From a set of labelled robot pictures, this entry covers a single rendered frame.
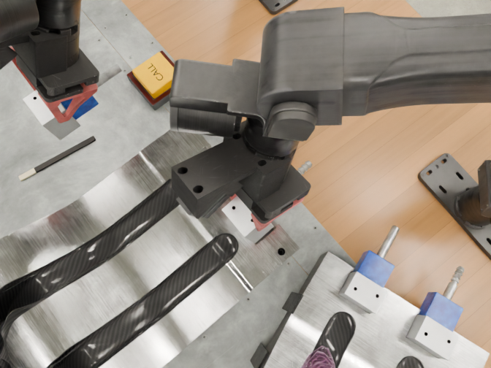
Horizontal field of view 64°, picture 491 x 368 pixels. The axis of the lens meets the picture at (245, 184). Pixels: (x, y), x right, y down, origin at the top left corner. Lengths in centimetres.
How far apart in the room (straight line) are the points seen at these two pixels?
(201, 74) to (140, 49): 46
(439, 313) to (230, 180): 39
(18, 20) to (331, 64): 29
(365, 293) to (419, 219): 19
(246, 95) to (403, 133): 46
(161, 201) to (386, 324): 37
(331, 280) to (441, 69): 38
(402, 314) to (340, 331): 9
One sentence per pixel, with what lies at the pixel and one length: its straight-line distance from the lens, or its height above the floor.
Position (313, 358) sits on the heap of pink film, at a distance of 58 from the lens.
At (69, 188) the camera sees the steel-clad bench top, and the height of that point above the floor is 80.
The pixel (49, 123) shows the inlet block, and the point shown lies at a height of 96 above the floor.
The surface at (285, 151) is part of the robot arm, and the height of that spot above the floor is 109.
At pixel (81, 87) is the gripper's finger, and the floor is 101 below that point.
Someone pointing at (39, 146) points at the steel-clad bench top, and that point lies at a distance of 77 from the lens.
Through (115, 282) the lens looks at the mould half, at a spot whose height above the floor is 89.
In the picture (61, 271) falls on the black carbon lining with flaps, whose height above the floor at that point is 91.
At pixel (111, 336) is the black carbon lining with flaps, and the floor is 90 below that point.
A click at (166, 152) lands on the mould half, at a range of 60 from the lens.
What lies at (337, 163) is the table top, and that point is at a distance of 70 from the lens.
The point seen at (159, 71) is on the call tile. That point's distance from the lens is 72.
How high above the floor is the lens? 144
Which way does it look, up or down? 74 degrees down
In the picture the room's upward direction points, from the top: 3 degrees clockwise
